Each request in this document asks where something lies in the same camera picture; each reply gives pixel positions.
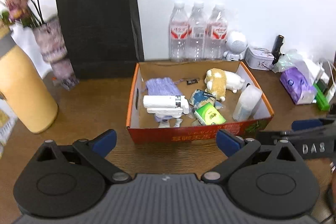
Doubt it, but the white translucent plastic bottle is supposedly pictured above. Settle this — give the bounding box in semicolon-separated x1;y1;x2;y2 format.
232;85;262;122

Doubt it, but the blue patterned packet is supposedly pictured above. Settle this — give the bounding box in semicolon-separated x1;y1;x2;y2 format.
189;89;217;110

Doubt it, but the yellow white plush toy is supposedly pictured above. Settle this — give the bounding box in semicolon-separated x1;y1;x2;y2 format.
205;68;245;102

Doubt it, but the white device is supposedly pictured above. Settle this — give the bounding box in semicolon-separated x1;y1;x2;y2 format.
143;96;189;118

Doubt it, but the small black sachet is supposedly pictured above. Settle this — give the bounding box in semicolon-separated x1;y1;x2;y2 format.
186;79;199;85

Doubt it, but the red cardboard box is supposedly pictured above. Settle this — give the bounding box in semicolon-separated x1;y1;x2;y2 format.
126;61;274;143

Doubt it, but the purple knitted cloth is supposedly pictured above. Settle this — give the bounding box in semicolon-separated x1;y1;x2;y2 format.
145;77;183;122

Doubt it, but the person right hand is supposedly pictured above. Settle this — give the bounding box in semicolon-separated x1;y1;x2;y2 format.
329;161;336;188

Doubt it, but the purple tissue pack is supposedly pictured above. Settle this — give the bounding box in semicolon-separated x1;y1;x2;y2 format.
280;67;317;105

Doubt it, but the green plastic box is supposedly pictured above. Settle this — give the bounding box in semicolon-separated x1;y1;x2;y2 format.
314;83;335;111

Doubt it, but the white plastic bag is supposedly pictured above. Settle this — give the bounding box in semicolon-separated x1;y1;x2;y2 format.
272;50;324;85

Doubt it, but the white tin box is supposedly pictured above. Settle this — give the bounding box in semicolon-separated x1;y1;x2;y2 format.
245;47;274;71

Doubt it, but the black clip tool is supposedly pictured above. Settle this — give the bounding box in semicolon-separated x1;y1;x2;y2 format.
271;35;284;65

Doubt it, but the white round speaker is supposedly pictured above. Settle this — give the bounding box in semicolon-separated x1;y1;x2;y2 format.
223;31;248;61

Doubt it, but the yellow thermos jug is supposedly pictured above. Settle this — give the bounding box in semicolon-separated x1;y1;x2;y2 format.
0;27;59;134

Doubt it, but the right water bottle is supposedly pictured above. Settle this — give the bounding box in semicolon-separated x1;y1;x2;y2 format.
205;5;228;60

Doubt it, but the water bottle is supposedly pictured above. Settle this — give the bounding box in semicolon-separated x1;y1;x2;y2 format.
205;5;228;60
169;3;189;62
187;3;207;61

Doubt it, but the pink textured flower vase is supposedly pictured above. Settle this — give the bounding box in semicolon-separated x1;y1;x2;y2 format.
33;15;75;80

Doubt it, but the middle water bottle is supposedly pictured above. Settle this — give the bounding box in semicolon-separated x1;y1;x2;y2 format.
187;3;207;61

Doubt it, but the black paper gift bag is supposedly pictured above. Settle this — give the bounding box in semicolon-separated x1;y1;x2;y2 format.
56;0;144;79

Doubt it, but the left water bottle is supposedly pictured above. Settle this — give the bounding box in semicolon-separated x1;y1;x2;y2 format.
169;3;189;62

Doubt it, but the white charger with cable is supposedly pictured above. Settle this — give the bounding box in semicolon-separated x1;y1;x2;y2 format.
320;59;335;103

